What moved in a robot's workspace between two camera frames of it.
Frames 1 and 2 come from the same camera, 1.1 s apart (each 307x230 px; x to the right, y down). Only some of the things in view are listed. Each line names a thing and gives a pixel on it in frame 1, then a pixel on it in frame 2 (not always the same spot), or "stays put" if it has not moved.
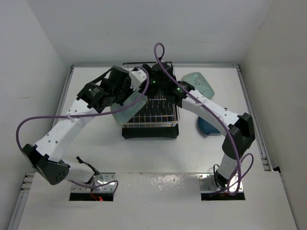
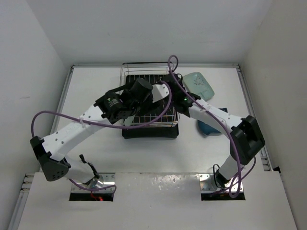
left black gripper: (127, 84) → (148, 105)
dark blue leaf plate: (206, 128) stays put
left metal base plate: (98, 179) stays put
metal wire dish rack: (154, 79) stays put
